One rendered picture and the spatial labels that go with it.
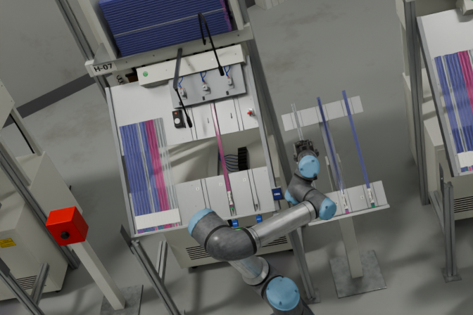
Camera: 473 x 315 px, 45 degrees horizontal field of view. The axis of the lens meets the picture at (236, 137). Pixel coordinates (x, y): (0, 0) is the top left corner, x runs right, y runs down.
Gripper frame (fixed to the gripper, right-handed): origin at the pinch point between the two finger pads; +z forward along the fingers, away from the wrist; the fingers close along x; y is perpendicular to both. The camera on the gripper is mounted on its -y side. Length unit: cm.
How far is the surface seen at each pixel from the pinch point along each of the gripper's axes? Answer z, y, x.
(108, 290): 46, -60, 121
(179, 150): 72, 0, 67
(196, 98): 15, 32, 41
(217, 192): 9.1, -10.9, 42.5
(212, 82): 17, 37, 33
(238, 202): 6.9, -17.3, 34.5
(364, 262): 50, -79, -17
